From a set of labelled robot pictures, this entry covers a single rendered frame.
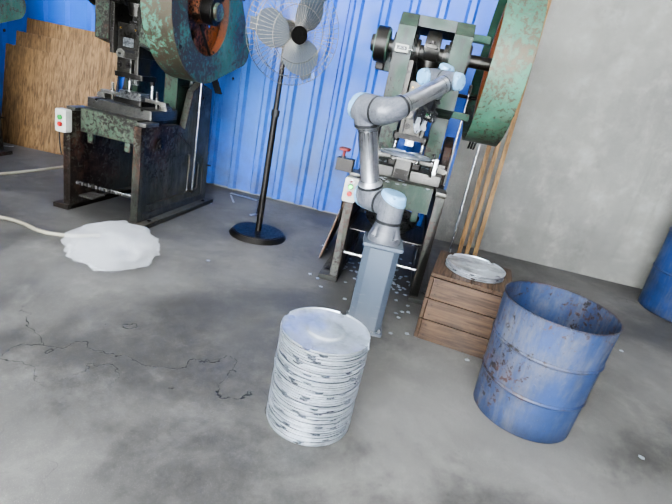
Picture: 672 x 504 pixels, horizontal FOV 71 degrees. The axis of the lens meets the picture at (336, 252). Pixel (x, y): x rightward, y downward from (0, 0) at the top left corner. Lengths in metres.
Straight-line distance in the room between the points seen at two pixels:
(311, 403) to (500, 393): 0.76
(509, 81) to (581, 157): 1.82
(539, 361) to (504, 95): 1.27
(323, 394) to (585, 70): 3.29
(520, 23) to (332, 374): 1.79
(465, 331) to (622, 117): 2.43
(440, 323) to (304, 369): 1.03
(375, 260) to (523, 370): 0.77
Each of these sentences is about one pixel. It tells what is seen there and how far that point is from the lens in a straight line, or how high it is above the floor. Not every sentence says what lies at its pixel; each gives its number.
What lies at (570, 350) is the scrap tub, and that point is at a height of 0.40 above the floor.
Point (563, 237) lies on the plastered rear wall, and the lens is 4.27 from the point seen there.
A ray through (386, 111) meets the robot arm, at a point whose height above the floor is 1.02.
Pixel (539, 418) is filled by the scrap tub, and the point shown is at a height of 0.11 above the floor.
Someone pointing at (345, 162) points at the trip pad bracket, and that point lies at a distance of 2.63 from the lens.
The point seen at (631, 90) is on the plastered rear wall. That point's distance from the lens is 4.23.
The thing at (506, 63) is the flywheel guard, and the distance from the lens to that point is 2.45.
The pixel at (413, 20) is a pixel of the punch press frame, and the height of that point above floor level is 1.46.
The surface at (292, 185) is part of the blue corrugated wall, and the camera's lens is 4.18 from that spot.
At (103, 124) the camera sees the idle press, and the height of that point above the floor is 0.58.
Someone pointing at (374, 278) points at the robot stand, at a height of 0.29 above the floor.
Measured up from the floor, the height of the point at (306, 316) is 0.34.
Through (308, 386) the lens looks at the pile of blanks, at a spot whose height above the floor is 0.22.
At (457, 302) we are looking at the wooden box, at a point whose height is 0.24.
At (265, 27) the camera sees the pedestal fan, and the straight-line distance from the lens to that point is 2.95.
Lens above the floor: 1.08
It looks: 20 degrees down
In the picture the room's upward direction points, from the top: 12 degrees clockwise
